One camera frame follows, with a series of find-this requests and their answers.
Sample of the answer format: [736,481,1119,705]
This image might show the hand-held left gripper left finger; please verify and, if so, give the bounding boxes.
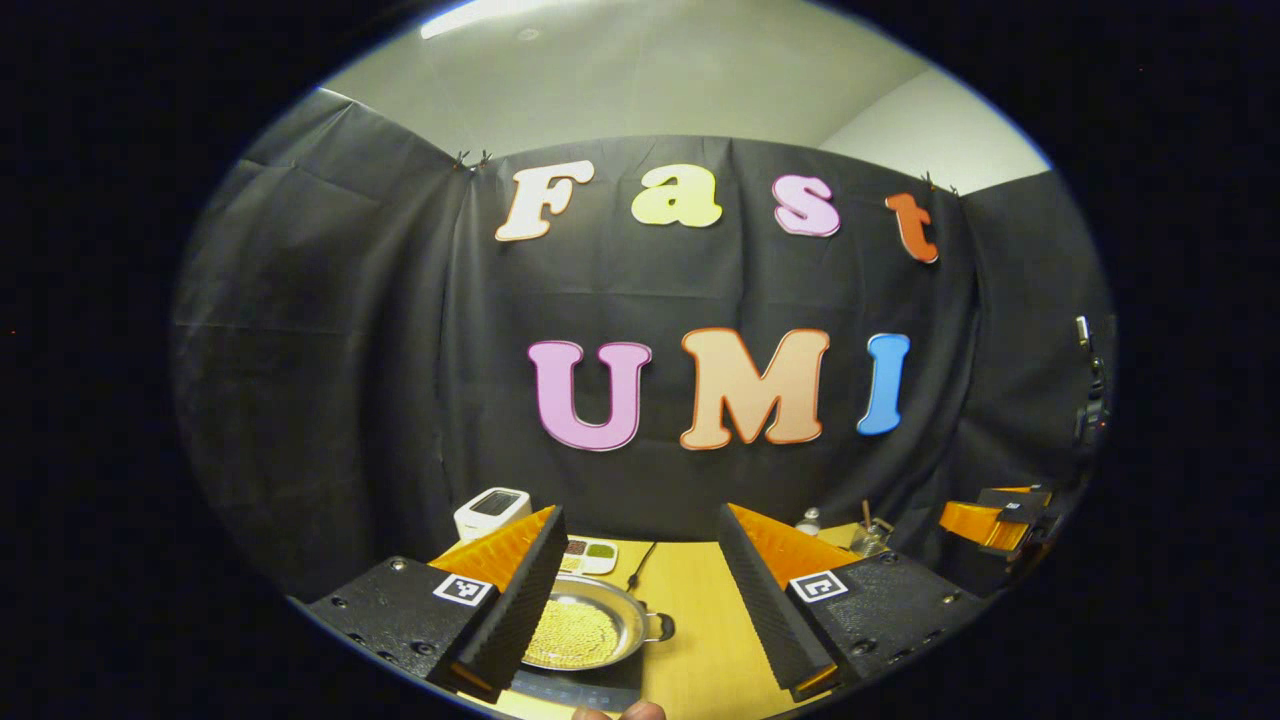
[300,505,569,703]

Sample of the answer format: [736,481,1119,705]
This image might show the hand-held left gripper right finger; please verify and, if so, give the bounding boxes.
[716,503,987,703]

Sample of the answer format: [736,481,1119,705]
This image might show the pile of yellow soybeans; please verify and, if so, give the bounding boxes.
[525,598,621,668]

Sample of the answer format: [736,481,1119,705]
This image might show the black induction cooktop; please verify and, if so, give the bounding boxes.
[508,665,646,713]

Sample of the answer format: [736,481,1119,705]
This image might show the stainless steel pot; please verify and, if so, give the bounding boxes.
[522,573,676,671]

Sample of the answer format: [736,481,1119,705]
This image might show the white divided bean dish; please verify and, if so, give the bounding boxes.
[562,537,619,576]

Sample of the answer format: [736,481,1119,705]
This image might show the white box appliance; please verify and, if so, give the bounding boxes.
[454,487,533,541]

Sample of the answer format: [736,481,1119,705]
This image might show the black equipment stand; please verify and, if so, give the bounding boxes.
[1073,315,1113,451]

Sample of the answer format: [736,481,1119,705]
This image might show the wire mesh holder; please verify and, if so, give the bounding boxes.
[850,517,896,558]

